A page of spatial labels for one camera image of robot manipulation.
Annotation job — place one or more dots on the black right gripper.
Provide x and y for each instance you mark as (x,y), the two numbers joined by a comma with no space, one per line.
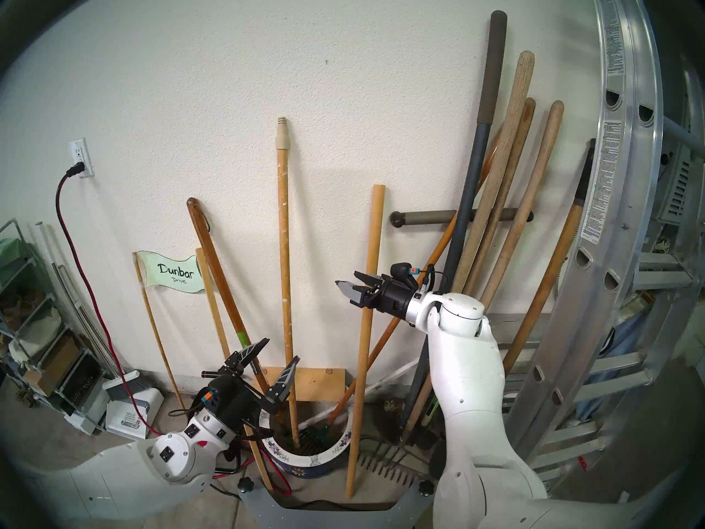
(394,299)

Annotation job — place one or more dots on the white dustpan with brush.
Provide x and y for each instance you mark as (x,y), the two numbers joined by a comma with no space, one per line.
(129,417)

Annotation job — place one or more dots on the green Dunbar Drive sign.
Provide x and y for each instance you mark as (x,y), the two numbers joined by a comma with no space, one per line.
(173,271)

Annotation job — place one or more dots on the white flowered ceramic pot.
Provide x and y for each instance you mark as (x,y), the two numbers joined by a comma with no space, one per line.
(308,467)

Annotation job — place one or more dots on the metal rake head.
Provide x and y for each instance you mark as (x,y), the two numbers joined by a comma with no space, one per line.
(385,467)

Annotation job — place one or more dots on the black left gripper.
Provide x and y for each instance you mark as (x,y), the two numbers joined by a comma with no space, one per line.
(237,398)

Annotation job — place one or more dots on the white wall outlet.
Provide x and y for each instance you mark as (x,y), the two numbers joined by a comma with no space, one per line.
(80,150)

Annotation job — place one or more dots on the blue cloth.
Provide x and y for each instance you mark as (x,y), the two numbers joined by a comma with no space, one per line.
(617,340)

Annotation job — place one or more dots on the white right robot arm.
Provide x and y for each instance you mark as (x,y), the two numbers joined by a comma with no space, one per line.
(468,368)

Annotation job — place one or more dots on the green checked cloth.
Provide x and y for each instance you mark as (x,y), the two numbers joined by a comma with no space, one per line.
(14,258)

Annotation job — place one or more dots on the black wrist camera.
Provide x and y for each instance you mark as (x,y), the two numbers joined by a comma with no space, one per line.
(208,401)
(402,274)

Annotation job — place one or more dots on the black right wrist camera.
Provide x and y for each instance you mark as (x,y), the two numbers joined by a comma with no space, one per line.
(402,274)

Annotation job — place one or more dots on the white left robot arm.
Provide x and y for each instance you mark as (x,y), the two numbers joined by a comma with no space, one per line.
(110,489)

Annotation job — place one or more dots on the grey vented appliance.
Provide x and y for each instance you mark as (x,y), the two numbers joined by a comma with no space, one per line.
(680,192)

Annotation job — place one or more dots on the paint-speckled pole with threaded tip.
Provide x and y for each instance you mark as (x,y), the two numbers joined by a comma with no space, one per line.
(283,230)

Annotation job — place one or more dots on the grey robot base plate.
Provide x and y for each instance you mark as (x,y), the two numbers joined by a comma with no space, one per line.
(336,517)

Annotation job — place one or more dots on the grey bar with black cap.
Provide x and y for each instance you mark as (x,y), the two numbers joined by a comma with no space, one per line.
(424,217)

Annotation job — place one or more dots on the flat wooden slat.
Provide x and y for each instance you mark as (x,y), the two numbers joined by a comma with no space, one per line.
(216,307)

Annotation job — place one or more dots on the plain thick wooden dowel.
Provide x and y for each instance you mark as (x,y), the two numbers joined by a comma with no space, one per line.
(372,247)

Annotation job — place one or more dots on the plywood board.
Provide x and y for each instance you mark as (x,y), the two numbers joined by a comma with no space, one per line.
(322,384)

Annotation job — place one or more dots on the black star knob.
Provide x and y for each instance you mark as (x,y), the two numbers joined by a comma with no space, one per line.
(426,488)
(245,485)

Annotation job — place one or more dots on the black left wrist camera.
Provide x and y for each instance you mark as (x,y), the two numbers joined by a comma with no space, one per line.
(208,401)

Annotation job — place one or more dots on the white plastic pipe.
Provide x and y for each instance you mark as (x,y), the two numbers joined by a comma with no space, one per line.
(396,374)

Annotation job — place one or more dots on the aluminium extension ladder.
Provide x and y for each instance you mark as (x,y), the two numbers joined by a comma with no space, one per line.
(606,192)

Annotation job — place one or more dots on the thin wooden stake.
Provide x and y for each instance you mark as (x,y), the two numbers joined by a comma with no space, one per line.
(160,335)

